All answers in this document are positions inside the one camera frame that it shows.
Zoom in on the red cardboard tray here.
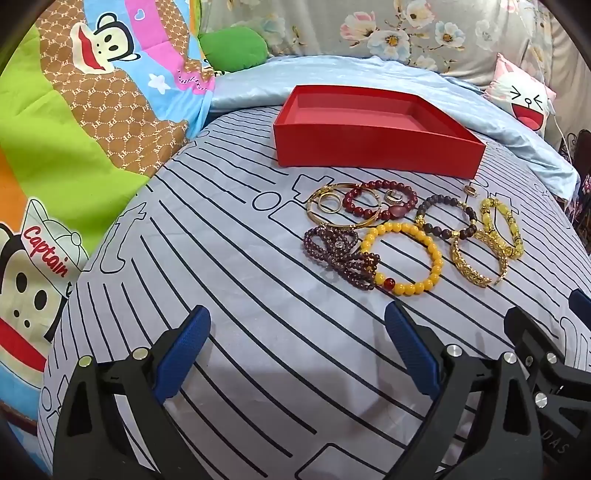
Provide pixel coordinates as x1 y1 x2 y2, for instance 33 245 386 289
273 85 485 180

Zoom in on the thin gold bangle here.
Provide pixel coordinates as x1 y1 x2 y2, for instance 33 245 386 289
305 182 382 230

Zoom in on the yellow amber bead bracelet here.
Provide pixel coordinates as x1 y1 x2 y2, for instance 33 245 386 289
361 222 445 297

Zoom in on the pink cartoon face cushion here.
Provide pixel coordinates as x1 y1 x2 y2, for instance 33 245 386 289
484 53 556 137

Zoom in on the grey striped bed sheet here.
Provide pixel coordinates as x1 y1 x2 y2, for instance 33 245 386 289
38 107 590 479

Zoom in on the yellow jade gold bracelet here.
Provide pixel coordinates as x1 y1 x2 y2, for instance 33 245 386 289
479 196 526 260

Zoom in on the green plush pillow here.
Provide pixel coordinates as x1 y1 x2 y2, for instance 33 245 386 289
199 25 269 73

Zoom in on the garnet multi-strand bracelet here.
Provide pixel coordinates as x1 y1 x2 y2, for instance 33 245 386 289
302 225 382 292

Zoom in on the dark red bead bracelet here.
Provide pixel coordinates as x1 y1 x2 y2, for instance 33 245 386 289
341 180 419 221

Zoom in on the cartoon monkey colourful blanket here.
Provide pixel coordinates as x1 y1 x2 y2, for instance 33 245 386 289
0 0 219 416

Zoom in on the gold woven cuff bangle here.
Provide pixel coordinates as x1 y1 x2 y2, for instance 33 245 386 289
450 230 509 288

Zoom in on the light blue quilt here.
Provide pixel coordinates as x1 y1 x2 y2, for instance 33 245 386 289
211 55 581 201

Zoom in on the dark red chair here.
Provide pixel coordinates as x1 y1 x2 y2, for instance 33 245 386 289
559 129 591 183

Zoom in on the white charging cable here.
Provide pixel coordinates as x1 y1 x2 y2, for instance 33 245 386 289
530 41 578 163

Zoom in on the dark brown bead bracelet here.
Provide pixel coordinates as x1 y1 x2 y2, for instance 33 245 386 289
414 194 479 241

